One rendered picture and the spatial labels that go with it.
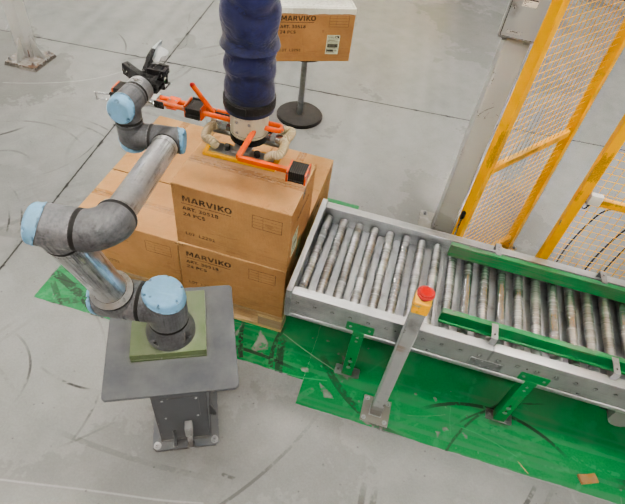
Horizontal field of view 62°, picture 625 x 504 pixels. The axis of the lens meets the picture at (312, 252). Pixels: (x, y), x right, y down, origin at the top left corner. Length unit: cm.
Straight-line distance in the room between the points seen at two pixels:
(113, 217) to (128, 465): 161
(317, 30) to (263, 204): 201
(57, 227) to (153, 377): 86
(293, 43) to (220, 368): 271
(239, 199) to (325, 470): 138
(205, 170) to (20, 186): 190
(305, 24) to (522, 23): 170
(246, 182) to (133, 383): 104
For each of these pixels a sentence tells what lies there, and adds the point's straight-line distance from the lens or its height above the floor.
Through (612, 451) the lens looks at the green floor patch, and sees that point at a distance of 336.
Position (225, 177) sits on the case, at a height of 94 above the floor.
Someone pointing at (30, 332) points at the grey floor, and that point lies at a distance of 331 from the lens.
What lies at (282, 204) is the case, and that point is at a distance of 242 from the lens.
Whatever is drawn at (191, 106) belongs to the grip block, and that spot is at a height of 126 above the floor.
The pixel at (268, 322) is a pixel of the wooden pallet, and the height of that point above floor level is 7.
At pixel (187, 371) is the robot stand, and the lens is 212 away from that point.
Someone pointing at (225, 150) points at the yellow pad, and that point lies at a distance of 240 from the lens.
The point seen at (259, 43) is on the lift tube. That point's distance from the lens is 209.
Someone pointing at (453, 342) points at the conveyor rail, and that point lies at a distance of 257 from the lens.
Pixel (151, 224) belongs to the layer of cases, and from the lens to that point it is 292.
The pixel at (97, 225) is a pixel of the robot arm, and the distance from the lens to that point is 143.
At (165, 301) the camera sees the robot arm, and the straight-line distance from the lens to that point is 191.
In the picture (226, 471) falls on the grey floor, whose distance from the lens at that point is 274.
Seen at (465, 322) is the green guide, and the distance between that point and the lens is 261.
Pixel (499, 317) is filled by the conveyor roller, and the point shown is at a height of 55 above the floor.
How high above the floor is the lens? 259
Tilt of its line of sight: 47 degrees down
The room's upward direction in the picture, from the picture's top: 9 degrees clockwise
